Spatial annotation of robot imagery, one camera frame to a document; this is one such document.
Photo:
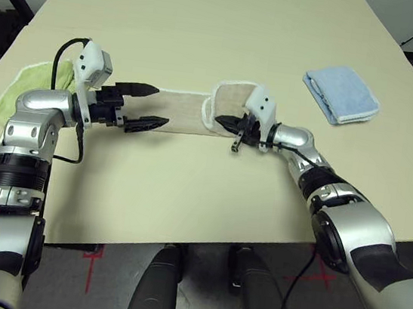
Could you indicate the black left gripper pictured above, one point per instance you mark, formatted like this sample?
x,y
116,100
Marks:
x,y
106,109

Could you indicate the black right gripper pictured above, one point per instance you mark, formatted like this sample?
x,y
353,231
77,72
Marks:
x,y
251,135

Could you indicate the beige towel white trim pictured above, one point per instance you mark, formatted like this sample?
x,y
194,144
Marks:
x,y
185,113

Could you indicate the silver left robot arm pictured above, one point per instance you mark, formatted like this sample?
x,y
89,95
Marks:
x,y
37,109

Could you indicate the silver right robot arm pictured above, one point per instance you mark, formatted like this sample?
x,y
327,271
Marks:
x,y
352,234

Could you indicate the light green towel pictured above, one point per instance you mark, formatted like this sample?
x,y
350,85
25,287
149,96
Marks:
x,y
28,89

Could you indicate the folded light blue towel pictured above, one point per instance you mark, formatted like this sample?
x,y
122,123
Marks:
x,y
344,92

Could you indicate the grey robot right leg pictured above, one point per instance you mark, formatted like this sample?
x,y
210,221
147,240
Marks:
x,y
261,302

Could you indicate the grey robot leg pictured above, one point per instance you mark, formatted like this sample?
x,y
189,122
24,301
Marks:
x,y
261,302
156,289

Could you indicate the grey robot left leg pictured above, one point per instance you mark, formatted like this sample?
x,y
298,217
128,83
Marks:
x,y
156,289

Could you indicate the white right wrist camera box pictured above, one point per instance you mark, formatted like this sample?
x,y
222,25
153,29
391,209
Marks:
x,y
262,104

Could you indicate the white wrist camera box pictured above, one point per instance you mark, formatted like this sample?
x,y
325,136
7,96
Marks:
x,y
262,104
93,63

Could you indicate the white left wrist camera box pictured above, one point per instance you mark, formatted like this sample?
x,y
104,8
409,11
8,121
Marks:
x,y
93,63

